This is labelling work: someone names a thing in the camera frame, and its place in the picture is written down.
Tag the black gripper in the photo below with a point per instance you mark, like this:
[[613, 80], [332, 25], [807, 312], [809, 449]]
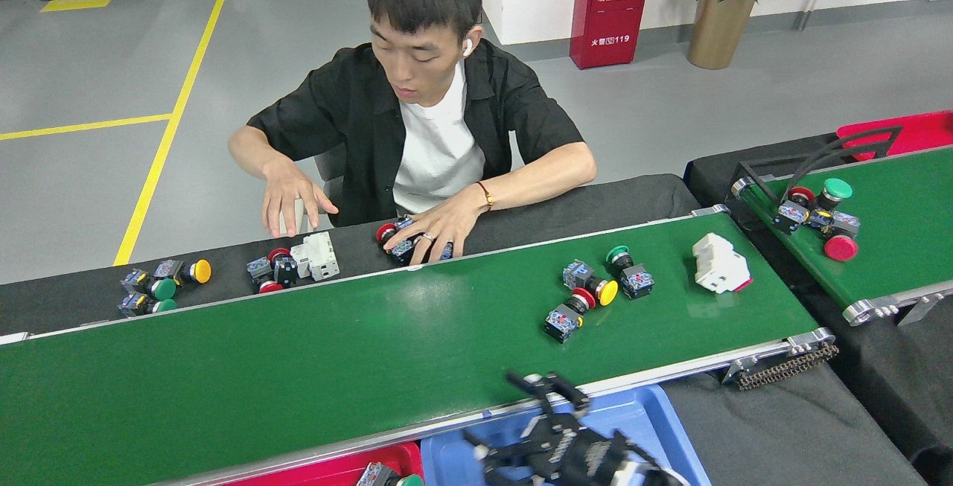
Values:
[[581, 460]]

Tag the yellow mushroom button switch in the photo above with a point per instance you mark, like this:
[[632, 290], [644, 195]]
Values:
[[201, 272], [608, 292]]

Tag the white circuit breaker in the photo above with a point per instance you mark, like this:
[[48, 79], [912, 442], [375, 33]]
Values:
[[316, 255], [718, 266]]

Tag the person's right forearm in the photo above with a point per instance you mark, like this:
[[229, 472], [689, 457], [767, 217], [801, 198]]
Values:
[[249, 151]]

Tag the person's left forearm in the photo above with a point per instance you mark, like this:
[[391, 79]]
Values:
[[543, 173]]

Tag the person's left hand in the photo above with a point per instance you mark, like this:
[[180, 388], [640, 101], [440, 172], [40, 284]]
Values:
[[447, 225]]

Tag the person's right hand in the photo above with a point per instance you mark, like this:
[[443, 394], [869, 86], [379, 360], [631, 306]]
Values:
[[290, 199]]

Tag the blue plastic bin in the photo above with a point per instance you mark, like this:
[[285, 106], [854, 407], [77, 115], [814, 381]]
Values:
[[454, 464]]

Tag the red plastic bin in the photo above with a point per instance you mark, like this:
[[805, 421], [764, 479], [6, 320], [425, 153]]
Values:
[[327, 471], [916, 129]]

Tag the person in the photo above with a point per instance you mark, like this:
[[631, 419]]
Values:
[[439, 151]]

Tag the grey office chair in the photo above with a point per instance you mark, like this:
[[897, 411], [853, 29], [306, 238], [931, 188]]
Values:
[[331, 173]]

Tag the black cloth table cover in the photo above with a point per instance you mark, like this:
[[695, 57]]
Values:
[[886, 367], [59, 307]]

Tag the red fire extinguisher cabinet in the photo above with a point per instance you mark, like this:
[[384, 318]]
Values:
[[610, 17]]

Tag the potted plant gold pot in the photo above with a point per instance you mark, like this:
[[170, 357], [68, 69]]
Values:
[[718, 24]]

